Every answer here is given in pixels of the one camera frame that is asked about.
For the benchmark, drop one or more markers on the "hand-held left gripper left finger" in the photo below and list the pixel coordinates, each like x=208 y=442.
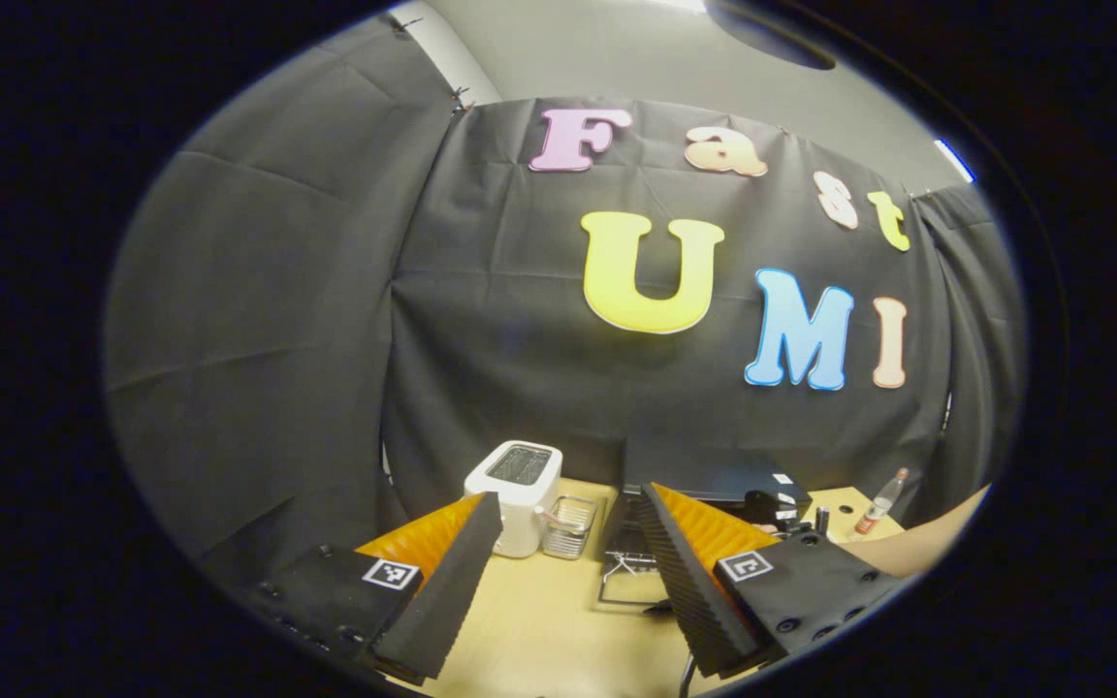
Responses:
x=452 y=582

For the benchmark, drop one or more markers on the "clear plastic water bottle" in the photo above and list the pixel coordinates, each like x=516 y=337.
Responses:
x=877 y=509

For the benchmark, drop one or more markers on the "black backdrop cloth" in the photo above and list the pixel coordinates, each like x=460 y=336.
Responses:
x=277 y=339

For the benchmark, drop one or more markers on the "small ceiling light panel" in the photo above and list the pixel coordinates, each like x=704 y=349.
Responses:
x=953 y=160

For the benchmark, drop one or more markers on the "white toaster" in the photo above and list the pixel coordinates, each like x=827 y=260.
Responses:
x=518 y=514

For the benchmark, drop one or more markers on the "red striped straw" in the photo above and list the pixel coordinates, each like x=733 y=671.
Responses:
x=551 y=518

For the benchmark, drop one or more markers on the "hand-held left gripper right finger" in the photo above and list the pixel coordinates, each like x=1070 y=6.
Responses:
x=685 y=582

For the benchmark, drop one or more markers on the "black electric oven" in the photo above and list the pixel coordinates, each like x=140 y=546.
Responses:
x=704 y=482

